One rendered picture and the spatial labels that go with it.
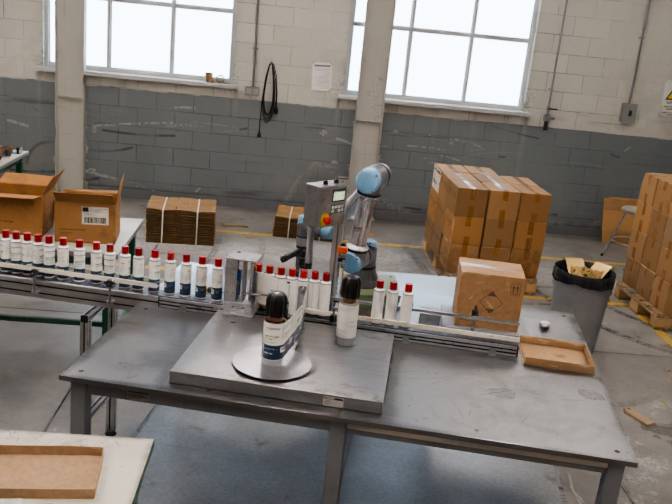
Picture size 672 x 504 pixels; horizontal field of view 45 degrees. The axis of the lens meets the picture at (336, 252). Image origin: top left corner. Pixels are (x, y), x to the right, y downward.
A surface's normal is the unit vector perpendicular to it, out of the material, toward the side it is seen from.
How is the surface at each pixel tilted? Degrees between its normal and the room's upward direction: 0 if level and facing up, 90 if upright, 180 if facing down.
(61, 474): 0
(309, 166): 90
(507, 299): 90
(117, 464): 0
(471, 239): 92
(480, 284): 90
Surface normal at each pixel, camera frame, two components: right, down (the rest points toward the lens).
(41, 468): 0.10, -0.95
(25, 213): 0.07, 0.29
